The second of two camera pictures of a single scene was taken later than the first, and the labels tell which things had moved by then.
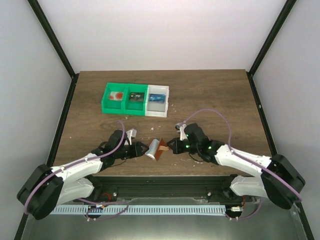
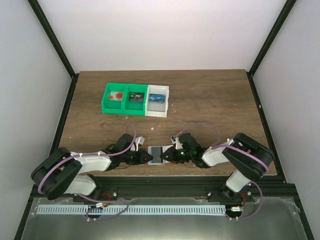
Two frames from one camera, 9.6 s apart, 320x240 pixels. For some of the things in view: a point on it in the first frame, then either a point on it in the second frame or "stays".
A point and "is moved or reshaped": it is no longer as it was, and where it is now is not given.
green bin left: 114,106 stays
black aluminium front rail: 195,188 stays
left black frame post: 40,14 stays
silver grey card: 151,152 is moved or reshaped
